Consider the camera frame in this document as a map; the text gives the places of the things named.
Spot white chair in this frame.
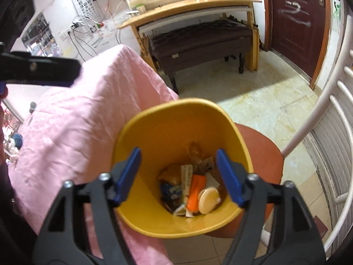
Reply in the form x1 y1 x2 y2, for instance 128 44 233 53
259 41 353 260

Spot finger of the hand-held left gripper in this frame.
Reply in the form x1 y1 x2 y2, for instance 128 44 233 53
0 42 82 88

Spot clear plastic wrapper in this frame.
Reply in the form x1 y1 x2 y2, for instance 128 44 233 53
189 142 216 172

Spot dark brown bench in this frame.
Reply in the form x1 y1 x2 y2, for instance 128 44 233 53
149 19 254 95

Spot brown wrapper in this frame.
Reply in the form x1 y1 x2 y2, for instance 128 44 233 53
158 164 182 186

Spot orange carton with flap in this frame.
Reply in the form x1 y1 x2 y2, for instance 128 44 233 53
187 174 206 212

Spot white radiator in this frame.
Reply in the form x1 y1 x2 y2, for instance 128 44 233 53
310 106 353 202

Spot white power strip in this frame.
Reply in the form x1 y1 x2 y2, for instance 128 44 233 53
70 19 109 33

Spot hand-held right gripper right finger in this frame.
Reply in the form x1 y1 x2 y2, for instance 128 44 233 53
216 148 326 265

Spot pink sheet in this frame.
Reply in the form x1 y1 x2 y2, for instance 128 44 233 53
7 44 180 265

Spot yellow plastic bin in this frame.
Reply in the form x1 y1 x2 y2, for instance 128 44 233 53
113 98 254 239

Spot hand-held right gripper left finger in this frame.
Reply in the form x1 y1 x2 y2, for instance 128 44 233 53
32 147 142 265

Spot wall poster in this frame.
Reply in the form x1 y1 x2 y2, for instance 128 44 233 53
21 12 63 59

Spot black and white wall chart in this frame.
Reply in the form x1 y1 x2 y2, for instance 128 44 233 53
69 0 99 20

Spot grey microphone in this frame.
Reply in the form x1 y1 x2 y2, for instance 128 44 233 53
27 101 37 125

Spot wooden desk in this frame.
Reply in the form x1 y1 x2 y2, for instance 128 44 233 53
118 0 263 74

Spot round beige brush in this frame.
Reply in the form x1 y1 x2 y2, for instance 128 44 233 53
198 187 222 215

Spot narrow white carton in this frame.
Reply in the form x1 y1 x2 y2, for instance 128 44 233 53
180 165 194 197

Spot blue packet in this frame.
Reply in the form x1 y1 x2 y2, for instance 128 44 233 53
161 184 183 203

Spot red round stool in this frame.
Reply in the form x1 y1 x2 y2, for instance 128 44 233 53
205 123 285 239

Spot brown door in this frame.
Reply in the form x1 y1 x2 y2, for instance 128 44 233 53
264 0 332 89

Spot black wall cable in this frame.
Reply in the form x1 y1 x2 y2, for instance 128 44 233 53
68 30 91 61

